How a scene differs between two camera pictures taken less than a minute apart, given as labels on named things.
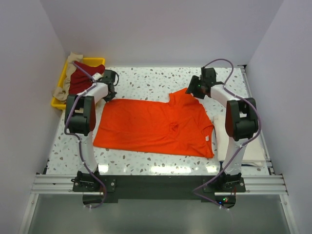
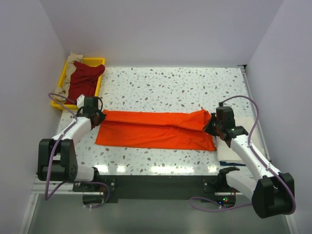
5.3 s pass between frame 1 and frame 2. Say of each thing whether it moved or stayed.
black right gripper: moved
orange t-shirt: moved
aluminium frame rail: stayed
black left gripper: moved
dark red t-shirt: stayed
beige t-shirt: stayed
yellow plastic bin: stayed
